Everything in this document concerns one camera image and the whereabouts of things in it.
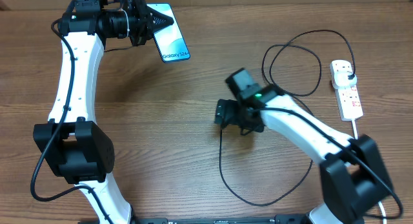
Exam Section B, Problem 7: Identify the Galaxy smartphone blue screen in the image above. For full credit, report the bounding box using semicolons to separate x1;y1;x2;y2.
148;3;190;63

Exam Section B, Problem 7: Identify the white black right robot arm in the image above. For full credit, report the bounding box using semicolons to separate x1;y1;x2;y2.
215;84;404;223

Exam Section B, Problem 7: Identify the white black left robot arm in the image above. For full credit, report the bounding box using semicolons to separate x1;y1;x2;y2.
33;0;175;223

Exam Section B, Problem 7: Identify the white charger plug adapter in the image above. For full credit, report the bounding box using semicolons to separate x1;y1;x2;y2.
332;71;358;89

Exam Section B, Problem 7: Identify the white power strip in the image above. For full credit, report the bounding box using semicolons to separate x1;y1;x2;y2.
330;59;363;121

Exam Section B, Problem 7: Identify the black charger cable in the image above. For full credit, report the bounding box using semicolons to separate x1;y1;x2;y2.
219;29;358;207

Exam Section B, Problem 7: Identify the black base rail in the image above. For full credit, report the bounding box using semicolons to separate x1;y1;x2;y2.
132;214;310;224

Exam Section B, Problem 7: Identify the white power strip cord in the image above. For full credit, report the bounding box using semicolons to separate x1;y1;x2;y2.
350;119;388;224

